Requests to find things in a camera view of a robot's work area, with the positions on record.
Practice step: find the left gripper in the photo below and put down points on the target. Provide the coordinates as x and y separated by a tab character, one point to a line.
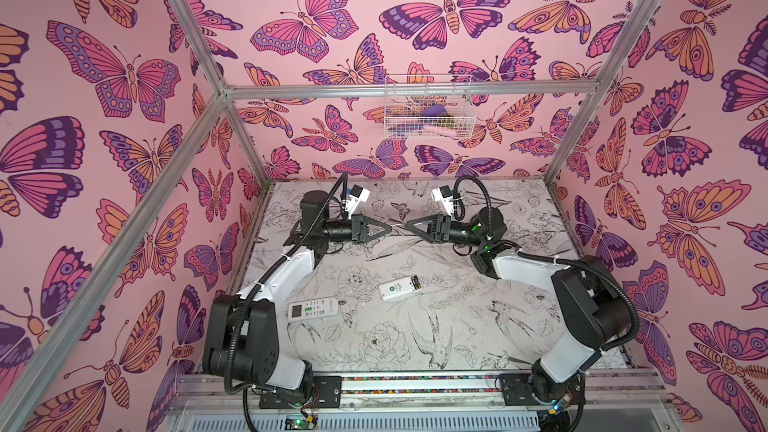
360	227

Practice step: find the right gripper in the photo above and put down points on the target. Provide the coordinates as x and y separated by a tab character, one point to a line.
430	230

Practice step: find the white remote control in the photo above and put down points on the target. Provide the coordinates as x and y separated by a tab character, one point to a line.
313	309
397	290

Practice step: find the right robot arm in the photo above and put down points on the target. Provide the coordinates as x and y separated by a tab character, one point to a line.
598	315

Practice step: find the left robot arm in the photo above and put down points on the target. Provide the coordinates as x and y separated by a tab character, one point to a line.
242	345

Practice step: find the white wire basket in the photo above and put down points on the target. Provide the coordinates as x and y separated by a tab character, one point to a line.
429	110

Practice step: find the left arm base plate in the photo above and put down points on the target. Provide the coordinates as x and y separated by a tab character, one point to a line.
321	392

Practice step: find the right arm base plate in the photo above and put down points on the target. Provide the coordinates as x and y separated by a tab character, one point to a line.
522	389

